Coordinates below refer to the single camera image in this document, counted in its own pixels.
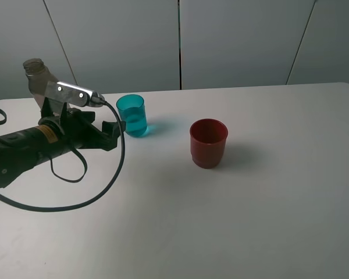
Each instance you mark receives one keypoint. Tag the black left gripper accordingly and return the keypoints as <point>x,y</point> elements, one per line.
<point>74,128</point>

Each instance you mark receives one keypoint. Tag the translucent teal plastic cup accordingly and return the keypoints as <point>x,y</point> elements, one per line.
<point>131,109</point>

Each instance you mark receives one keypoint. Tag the clear smoky plastic bottle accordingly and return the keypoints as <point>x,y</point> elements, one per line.
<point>38,76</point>

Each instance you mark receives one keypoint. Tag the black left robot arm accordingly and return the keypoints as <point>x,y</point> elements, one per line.
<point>18,152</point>

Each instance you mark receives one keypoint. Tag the red plastic cup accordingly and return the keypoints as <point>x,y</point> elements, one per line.
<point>207,142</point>

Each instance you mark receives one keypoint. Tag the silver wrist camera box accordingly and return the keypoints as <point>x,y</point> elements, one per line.
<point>72,94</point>

